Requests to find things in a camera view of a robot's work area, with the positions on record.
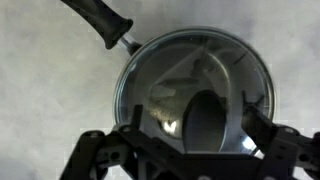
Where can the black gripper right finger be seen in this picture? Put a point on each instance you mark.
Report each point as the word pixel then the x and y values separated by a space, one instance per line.
pixel 284 147

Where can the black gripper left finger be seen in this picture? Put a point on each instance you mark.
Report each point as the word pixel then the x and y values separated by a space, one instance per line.
pixel 141 157

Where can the glass pot lid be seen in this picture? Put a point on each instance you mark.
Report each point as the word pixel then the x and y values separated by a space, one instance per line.
pixel 193 90

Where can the black cooking pot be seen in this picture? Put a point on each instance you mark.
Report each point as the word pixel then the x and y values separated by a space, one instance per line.
pixel 100 20

